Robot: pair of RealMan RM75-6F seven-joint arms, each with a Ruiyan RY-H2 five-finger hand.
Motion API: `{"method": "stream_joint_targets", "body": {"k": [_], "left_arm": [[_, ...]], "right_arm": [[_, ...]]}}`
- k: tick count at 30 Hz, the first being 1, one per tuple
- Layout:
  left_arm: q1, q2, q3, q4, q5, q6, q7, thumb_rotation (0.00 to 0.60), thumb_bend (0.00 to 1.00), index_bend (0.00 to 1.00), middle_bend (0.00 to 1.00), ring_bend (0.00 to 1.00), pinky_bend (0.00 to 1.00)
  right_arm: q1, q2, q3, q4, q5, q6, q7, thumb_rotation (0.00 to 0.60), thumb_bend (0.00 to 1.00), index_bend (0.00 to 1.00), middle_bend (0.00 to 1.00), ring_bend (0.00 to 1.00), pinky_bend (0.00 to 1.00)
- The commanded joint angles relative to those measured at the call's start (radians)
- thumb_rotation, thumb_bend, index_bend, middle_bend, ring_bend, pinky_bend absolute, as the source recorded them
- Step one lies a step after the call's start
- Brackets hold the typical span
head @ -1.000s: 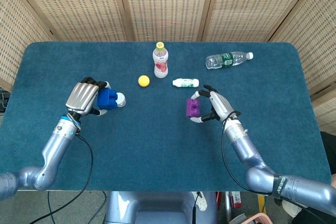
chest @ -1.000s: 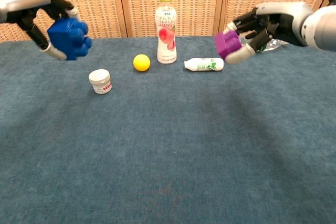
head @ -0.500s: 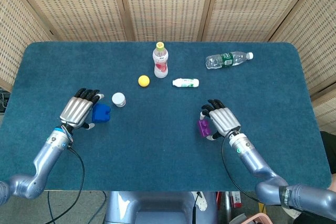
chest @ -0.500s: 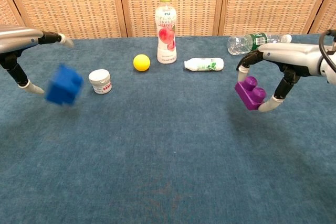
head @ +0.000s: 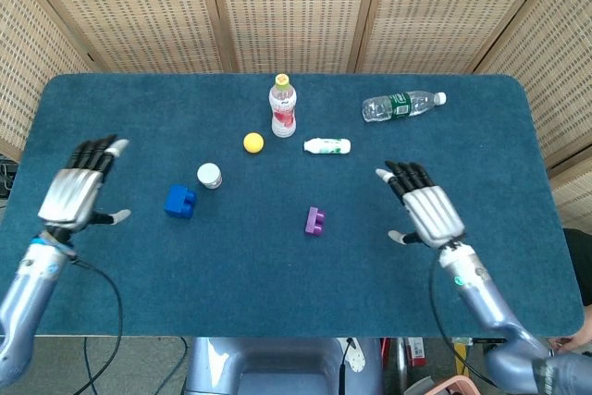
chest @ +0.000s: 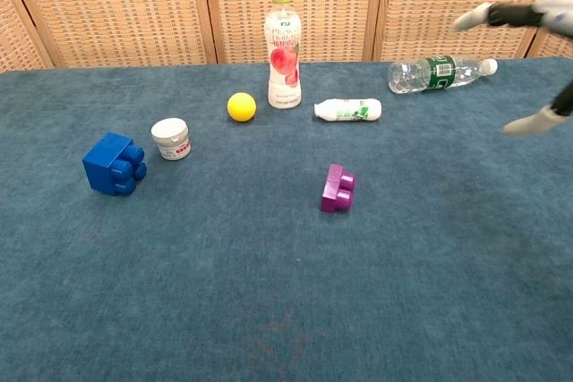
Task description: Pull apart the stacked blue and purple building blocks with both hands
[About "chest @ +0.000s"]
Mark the yellow ball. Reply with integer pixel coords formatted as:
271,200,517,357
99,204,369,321
227,92,258,123

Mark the clear water bottle green label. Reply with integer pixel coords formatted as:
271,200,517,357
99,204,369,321
387,55,499,95

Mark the peach drink bottle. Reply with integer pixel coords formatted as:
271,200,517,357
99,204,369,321
263,0,303,110

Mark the blue building block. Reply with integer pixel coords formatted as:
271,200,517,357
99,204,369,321
81,132,148,197

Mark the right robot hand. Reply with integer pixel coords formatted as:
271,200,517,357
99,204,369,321
452,0,573,136

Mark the woven folding screen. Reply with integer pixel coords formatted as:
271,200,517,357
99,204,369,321
0,0,573,73

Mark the small white yogurt bottle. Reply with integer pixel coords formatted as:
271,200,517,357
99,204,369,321
312,98,383,124

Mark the blue table cloth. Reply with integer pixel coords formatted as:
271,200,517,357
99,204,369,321
0,55,573,382

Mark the purple building block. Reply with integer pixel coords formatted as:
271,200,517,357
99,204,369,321
319,164,358,214

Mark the white plastic jar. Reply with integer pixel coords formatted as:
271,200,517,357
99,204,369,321
150,117,192,162

